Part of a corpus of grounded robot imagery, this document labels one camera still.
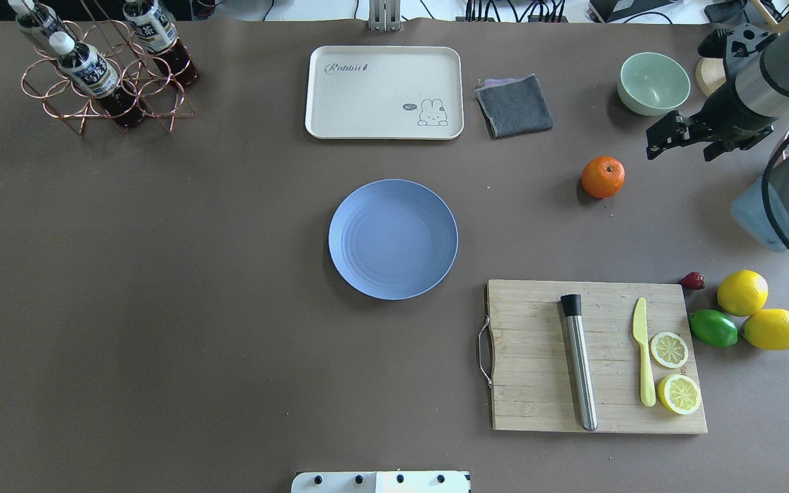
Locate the yellow plastic knife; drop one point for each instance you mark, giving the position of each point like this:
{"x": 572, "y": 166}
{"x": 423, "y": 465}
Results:
{"x": 640, "y": 335}

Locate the cream rabbit tray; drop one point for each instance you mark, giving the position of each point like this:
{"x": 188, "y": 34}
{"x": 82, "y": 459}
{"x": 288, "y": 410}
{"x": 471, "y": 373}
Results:
{"x": 384, "y": 93}

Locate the copper wire bottle rack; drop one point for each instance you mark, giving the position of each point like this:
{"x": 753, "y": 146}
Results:
{"x": 114, "y": 39}

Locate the grey folded cloth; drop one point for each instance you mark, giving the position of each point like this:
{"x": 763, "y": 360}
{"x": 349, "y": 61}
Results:
{"x": 514, "y": 106}

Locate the steel muddler black tip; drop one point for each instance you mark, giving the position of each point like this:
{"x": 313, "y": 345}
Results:
{"x": 572, "y": 309}

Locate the yellow lemon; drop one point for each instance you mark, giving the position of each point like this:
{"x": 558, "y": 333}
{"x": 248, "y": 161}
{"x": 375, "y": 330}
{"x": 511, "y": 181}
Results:
{"x": 743, "y": 293}
{"x": 768, "y": 329}

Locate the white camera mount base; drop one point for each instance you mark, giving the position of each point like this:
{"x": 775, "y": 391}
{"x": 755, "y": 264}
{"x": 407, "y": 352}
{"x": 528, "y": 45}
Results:
{"x": 383, "y": 481}

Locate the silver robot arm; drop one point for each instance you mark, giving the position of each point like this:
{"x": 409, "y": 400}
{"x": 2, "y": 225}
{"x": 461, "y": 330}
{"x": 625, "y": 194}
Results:
{"x": 763, "y": 85}

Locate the lemon half lower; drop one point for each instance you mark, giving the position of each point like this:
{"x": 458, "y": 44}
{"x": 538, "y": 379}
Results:
{"x": 679, "y": 393}

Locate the lemon half upper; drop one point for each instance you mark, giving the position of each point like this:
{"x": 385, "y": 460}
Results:
{"x": 669, "y": 350}

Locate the yellow lemon lower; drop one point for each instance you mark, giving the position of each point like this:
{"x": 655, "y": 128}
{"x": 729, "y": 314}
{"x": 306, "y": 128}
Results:
{"x": 768, "y": 329}

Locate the wooden cup stand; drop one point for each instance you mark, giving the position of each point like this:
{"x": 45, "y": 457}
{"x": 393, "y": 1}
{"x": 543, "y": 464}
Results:
{"x": 708, "y": 74}

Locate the small red strawberry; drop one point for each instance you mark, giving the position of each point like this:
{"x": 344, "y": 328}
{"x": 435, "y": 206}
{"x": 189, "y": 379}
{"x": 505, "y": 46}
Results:
{"x": 693, "y": 281}

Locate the tea bottle right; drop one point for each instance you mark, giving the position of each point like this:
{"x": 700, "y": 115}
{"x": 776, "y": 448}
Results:
{"x": 157, "y": 34}

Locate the tea bottle left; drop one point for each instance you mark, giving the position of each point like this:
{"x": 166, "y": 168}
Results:
{"x": 38, "y": 22}

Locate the blue round plate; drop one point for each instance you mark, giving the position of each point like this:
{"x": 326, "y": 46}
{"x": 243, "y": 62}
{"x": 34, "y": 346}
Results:
{"x": 393, "y": 239}

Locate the wooden cutting board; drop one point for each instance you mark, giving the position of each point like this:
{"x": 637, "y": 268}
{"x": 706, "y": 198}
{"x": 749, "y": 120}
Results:
{"x": 531, "y": 369}

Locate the lemon half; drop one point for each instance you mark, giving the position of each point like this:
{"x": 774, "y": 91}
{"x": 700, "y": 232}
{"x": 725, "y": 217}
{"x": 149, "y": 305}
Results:
{"x": 679, "y": 393}
{"x": 669, "y": 350}

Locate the green lime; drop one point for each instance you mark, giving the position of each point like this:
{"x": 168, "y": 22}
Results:
{"x": 713, "y": 327}

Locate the orange fruit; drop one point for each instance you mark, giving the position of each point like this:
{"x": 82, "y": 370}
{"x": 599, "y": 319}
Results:
{"x": 602, "y": 177}

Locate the tea bottle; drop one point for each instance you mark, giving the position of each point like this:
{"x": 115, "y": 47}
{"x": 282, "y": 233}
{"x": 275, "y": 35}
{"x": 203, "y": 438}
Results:
{"x": 38, "y": 22}
{"x": 157, "y": 34}
{"x": 94, "y": 76}

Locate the tea bottle front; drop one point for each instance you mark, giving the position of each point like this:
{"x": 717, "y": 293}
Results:
{"x": 94, "y": 76}

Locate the yellow lemon upper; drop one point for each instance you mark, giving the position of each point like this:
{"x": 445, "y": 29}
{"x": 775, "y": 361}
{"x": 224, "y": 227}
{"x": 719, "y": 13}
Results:
{"x": 743, "y": 293}

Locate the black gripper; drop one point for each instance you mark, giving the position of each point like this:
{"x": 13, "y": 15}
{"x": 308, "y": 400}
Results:
{"x": 727, "y": 111}

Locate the green ceramic bowl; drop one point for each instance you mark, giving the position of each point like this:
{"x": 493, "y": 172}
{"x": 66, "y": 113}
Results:
{"x": 652, "y": 84}

